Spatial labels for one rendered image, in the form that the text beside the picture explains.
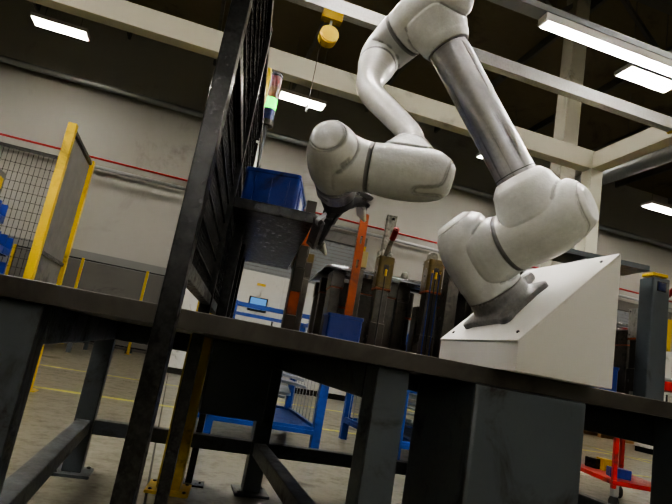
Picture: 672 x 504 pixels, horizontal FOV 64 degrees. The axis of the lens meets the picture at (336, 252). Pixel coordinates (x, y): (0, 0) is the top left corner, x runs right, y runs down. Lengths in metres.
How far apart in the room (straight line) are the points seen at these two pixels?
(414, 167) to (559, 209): 0.41
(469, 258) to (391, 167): 0.44
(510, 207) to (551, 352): 0.34
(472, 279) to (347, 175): 0.50
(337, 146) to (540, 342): 0.63
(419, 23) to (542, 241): 0.61
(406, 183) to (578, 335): 0.57
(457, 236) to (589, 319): 0.36
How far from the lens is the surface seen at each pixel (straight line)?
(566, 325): 1.35
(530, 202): 1.33
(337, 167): 1.04
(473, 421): 1.30
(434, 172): 1.05
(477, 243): 1.38
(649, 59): 4.85
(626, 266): 2.14
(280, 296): 9.97
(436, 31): 1.45
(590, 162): 6.88
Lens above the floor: 0.65
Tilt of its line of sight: 11 degrees up
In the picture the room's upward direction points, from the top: 10 degrees clockwise
